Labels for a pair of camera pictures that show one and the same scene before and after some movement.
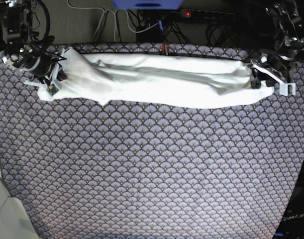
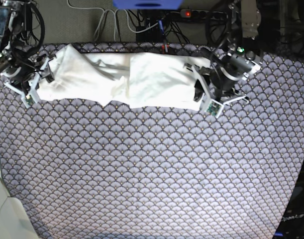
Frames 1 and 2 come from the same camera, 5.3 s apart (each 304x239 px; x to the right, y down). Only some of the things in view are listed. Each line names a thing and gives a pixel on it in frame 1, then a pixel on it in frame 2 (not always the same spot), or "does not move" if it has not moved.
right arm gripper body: x=281 y=63 to x=213 y=82
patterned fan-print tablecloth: x=115 y=170 does not move
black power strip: x=194 y=14 does not move
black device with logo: x=295 y=222 does not move
